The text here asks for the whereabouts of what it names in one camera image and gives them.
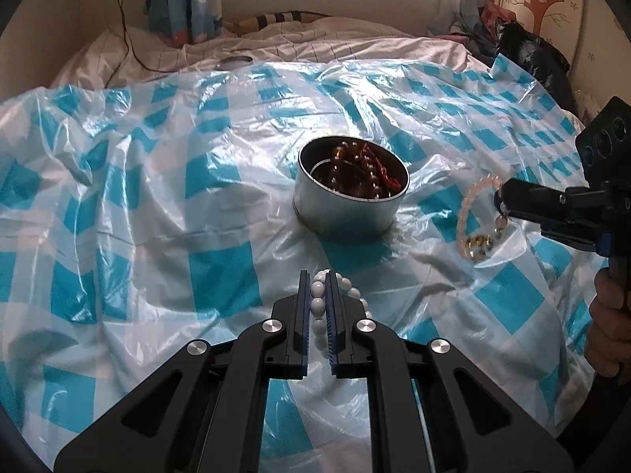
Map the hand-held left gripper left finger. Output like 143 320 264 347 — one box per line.
54 270 312 473

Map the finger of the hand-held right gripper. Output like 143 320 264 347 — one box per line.
493 177 612 223
540 218 613 258

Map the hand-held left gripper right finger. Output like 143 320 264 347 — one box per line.
323 271 577 473

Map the white bead bracelet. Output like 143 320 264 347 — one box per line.
308 268 374 361

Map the pink bead bracelet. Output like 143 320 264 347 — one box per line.
456 175 517 263

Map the round metal tin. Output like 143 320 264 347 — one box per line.
293 135 411 235

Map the brown bead bracelet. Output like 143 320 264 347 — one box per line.
315 144 391 201

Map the red cord amber pendant necklace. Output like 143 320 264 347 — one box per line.
352 141 403 192

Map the person's right hand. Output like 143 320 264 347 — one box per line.
584 271 631 386

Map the black plastic bag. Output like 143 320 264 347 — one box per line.
492 16 579 115

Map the silver bangle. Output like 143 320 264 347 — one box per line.
310 156 348 181

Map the pile of colourful clothes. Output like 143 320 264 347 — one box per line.
445 0 510 61

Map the blue checked plastic sheet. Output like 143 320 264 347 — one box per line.
0 56 614 473

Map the white grid bedsheet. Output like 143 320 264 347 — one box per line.
49 14 496 95

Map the striped pillow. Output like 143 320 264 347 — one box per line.
224 9 332 38

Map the blue and pink printed curtain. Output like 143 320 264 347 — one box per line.
145 0 226 48

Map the black cable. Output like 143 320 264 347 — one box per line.
105 0 174 90

